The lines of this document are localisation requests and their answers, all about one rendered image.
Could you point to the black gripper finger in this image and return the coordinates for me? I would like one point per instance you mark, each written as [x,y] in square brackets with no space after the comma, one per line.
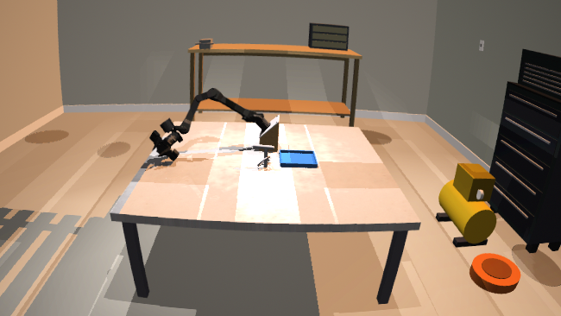
[156,142]
[166,152]

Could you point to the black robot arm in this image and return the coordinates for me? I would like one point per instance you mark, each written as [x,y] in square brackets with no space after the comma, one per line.
[215,95]

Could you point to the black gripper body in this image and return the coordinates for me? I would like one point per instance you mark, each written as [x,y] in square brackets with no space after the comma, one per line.
[167,142]

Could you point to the blue tray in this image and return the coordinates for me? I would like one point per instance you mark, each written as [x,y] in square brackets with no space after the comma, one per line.
[298,158]

